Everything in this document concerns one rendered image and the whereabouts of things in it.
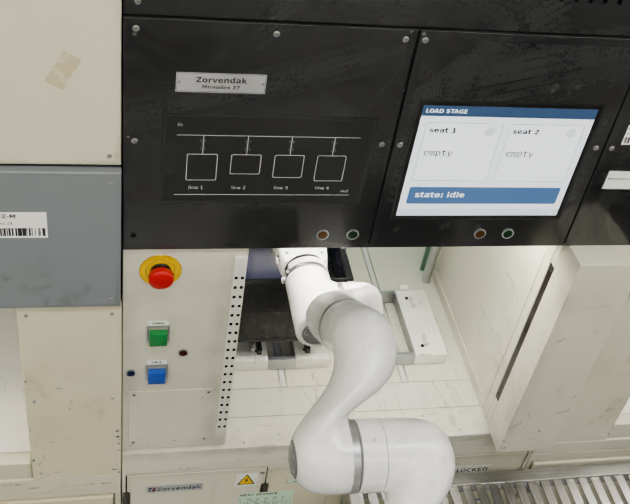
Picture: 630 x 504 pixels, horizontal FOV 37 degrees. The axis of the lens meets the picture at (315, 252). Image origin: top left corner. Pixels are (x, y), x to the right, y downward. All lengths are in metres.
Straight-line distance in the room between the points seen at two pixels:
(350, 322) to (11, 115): 0.54
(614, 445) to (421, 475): 1.00
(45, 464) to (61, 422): 0.13
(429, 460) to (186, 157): 0.55
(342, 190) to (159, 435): 0.66
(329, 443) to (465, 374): 0.91
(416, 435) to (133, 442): 0.73
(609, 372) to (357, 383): 0.83
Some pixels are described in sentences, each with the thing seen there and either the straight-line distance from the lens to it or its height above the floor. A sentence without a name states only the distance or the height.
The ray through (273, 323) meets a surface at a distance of 1.92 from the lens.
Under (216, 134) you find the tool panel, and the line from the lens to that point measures 1.35.
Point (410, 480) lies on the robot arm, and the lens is 1.28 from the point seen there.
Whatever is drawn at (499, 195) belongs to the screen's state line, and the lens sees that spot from 1.53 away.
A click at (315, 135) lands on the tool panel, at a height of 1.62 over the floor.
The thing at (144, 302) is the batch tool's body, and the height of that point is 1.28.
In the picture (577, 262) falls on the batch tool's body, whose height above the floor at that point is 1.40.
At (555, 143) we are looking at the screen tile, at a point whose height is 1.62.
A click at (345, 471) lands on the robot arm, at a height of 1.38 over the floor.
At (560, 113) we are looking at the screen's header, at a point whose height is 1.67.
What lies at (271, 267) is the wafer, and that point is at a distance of 2.01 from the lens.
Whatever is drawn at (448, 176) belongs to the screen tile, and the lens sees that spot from 1.48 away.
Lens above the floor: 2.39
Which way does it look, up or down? 41 degrees down
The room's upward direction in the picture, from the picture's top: 11 degrees clockwise
